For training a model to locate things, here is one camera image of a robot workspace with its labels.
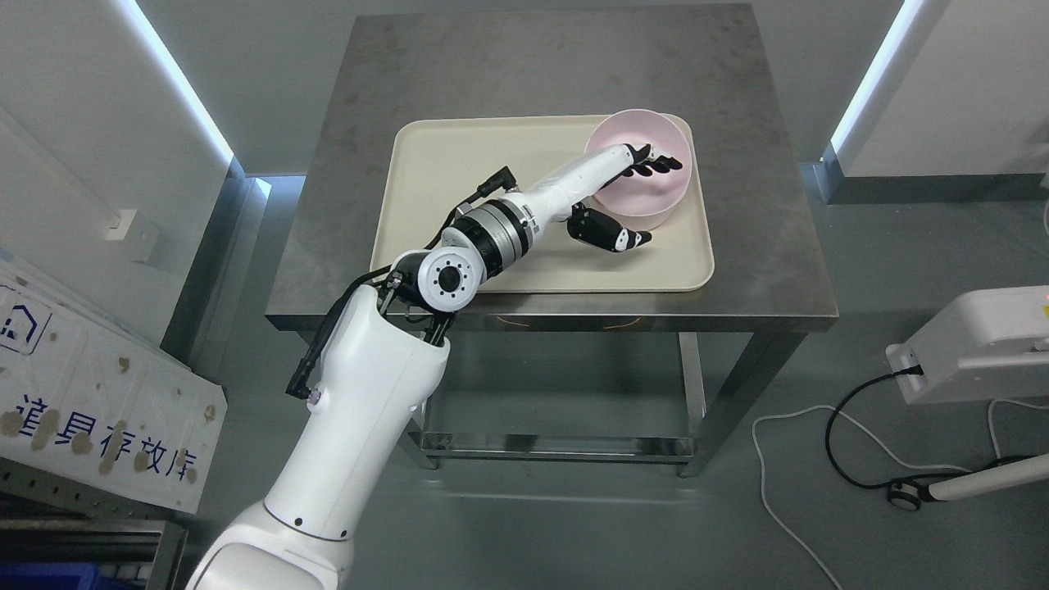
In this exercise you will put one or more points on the white wall socket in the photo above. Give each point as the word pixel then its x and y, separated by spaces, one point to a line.
pixel 135 236

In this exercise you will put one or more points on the stainless steel table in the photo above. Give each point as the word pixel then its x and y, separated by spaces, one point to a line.
pixel 705 63

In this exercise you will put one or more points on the white charging unit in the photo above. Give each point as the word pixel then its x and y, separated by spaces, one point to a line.
pixel 984 345

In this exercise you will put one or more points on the metal shelf rack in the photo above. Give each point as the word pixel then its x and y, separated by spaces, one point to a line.
pixel 51 519

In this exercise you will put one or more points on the beige plastic tray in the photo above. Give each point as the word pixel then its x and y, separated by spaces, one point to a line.
pixel 436 164

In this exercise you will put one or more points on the white sign board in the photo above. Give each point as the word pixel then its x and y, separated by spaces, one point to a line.
pixel 85 400

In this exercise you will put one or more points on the blue bin lower left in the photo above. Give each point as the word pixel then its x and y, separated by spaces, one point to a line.
pixel 73 575

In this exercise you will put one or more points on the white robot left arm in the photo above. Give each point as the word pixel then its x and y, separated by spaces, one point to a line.
pixel 378 355

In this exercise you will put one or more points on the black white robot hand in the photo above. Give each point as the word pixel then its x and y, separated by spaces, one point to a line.
pixel 559 198

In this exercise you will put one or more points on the pink bowl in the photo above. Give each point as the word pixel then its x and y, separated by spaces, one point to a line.
pixel 644 203

